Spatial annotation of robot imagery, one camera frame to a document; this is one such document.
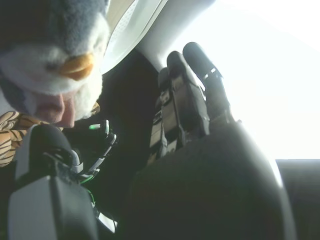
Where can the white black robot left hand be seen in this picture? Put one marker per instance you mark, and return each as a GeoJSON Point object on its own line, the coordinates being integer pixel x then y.
{"type": "Point", "coordinates": [205, 175]}

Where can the orange striped tiger plush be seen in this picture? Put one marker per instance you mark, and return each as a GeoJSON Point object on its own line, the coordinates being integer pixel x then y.
{"type": "Point", "coordinates": [12, 125]}

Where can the grey white penguin plush toy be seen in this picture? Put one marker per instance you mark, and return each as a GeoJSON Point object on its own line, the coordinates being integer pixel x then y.
{"type": "Point", "coordinates": [50, 50]}

